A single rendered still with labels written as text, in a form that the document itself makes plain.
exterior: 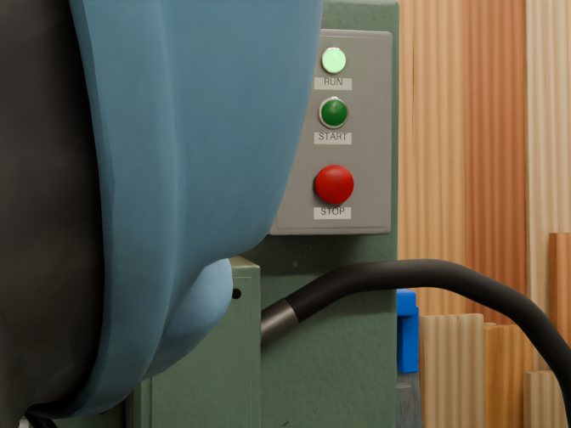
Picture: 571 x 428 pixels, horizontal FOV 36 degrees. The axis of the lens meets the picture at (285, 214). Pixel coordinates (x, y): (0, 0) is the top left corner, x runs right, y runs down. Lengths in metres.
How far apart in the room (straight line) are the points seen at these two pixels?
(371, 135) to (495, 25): 1.60
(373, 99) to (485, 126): 1.54
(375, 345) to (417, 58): 1.43
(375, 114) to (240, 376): 0.23
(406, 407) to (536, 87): 0.99
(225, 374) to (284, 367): 0.11
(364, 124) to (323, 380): 0.23
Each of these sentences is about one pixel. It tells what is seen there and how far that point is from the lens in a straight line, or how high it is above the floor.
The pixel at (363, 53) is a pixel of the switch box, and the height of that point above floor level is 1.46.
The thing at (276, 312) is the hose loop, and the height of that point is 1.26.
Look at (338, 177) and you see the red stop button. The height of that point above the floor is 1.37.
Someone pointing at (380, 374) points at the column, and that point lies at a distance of 0.78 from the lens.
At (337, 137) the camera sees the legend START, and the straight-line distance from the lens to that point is 0.68.
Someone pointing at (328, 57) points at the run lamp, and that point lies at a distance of 0.68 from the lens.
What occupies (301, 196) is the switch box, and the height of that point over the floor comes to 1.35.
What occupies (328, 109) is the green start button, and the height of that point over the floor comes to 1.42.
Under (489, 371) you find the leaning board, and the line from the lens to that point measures 2.10.
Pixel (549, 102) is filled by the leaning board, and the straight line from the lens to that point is 2.29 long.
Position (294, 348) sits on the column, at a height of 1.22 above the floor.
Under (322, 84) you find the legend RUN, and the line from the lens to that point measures 0.68.
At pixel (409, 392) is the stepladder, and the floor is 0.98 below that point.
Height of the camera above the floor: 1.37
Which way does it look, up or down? 3 degrees down
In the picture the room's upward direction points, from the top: straight up
